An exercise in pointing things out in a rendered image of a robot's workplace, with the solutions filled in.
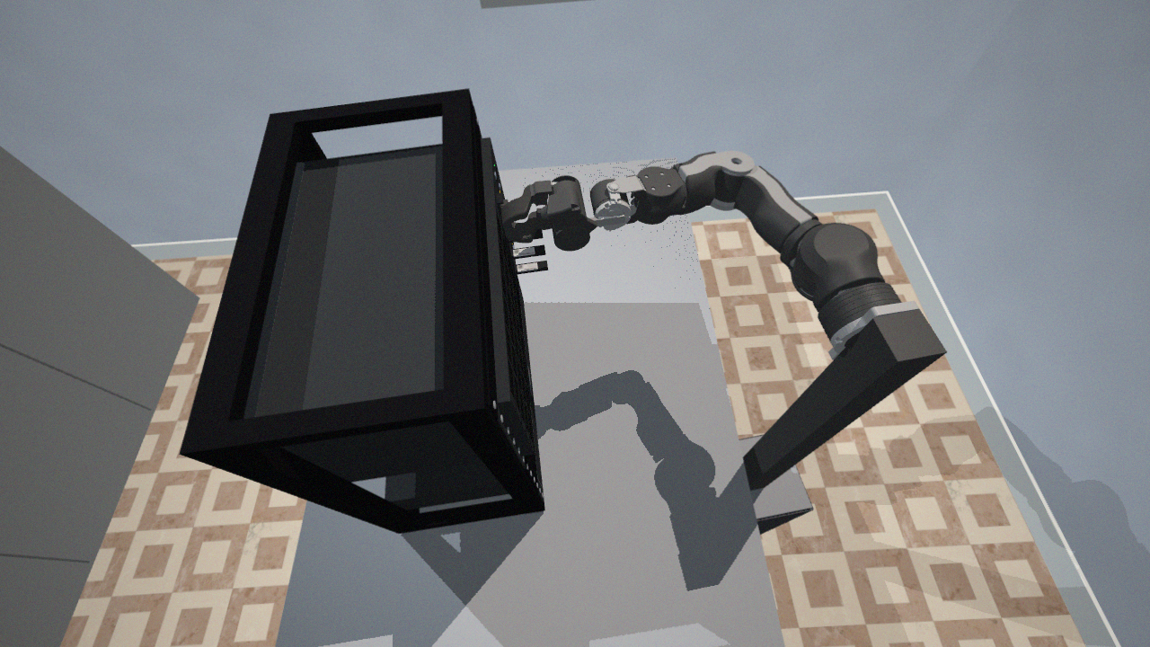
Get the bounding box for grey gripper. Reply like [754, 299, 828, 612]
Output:
[500, 175, 624, 252]

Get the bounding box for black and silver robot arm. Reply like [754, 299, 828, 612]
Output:
[590, 151, 920, 360]

